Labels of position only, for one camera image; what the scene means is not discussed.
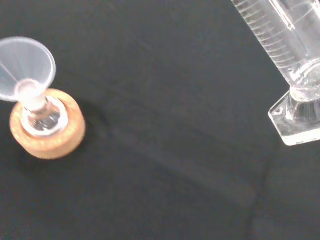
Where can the black bench cloth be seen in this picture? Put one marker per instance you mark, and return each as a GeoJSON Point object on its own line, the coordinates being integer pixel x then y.
{"type": "Point", "coordinates": [162, 150]}

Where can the round-bottom glass flask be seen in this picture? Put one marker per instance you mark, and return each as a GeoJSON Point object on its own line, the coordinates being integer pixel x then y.
{"type": "Point", "coordinates": [46, 120]}

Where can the clear plastic funnel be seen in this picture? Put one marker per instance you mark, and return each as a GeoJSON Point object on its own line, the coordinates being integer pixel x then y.
{"type": "Point", "coordinates": [23, 67]}

